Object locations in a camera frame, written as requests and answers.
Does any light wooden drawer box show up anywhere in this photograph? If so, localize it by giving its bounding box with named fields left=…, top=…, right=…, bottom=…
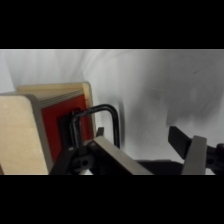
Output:
left=0, top=81, right=98, bottom=176

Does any red drawer with black handle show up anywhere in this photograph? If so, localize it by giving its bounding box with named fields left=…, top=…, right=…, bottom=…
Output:
left=40, top=93, right=122, bottom=164

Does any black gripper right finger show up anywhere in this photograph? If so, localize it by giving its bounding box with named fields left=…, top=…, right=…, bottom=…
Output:
left=168, top=125, right=224, bottom=176

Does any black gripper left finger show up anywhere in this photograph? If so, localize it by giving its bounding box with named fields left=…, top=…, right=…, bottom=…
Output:
left=49, top=126, right=154, bottom=176

